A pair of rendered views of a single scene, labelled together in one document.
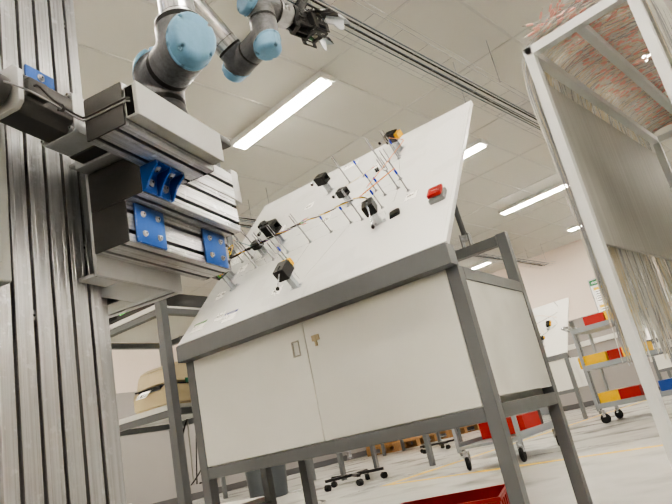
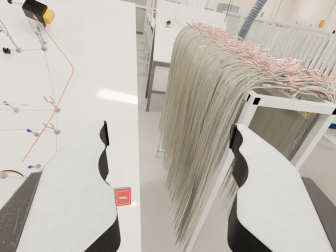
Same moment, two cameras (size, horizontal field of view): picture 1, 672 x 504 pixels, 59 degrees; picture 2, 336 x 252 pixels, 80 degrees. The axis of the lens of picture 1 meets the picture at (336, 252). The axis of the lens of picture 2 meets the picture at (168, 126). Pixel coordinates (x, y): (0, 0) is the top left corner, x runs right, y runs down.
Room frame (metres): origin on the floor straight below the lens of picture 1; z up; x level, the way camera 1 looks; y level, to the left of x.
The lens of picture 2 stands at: (1.52, -0.07, 1.64)
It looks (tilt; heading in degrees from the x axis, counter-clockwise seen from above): 31 degrees down; 306
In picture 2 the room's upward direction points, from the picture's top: 12 degrees clockwise
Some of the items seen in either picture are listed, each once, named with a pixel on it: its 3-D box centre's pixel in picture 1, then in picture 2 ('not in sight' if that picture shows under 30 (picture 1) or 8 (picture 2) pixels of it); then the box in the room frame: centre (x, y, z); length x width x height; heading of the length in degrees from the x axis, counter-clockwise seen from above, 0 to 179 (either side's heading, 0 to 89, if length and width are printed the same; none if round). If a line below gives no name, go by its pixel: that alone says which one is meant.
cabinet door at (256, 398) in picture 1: (254, 397); not in sight; (2.16, 0.39, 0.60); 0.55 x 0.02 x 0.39; 58
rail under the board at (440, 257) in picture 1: (297, 311); not in sight; (1.99, 0.17, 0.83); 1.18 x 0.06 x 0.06; 58
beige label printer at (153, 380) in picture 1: (176, 385); not in sight; (2.56, 0.78, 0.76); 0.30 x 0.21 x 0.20; 151
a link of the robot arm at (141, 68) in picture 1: (159, 80); not in sight; (1.28, 0.34, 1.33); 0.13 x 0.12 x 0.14; 43
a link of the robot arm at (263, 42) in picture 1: (262, 40); not in sight; (1.39, 0.07, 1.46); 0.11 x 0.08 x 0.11; 43
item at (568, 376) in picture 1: (538, 364); not in sight; (8.84, -2.47, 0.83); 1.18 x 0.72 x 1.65; 49
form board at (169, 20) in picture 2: not in sight; (185, 63); (3.52, -2.97, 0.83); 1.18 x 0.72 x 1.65; 49
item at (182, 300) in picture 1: (158, 312); not in sight; (2.58, 0.83, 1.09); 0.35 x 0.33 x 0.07; 58
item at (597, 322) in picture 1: (625, 362); not in sight; (6.41, -2.67, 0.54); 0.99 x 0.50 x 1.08; 51
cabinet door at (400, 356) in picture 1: (383, 359); not in sight; (1.86, -0.07, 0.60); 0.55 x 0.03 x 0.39; 58
